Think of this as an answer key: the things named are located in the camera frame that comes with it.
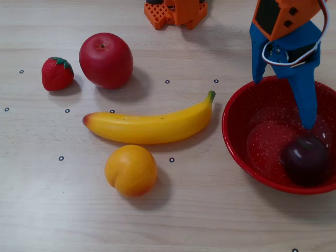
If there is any blue gripper body with motor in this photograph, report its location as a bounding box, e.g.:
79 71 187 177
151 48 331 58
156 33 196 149
271 20 323 80

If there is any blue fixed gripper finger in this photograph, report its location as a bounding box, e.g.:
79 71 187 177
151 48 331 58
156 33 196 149
288 69 319 130

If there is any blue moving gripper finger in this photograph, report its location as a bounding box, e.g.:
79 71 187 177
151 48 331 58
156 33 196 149
249 22 288 85

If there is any dark purple toy plum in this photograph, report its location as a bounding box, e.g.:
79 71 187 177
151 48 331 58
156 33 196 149
280 134 329 186

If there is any orange robot base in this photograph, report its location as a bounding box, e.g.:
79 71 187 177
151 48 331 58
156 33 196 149
143 0 208 30

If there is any red speckled bowl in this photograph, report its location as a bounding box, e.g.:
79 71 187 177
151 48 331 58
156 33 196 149
222 75 336 196

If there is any yellow toy banana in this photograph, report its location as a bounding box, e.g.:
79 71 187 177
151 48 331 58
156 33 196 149
82 90 217 145

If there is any red toy apple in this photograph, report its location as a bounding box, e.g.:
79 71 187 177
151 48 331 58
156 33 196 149
78 32 134 90

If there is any orange toy peach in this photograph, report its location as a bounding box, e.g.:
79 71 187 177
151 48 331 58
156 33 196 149
104 144 159 198

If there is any red toy strawberry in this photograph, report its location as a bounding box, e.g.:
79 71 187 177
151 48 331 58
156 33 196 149
41 56 75 92

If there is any red white black servo cable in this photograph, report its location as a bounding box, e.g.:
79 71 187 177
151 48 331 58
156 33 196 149
261 0 330 69

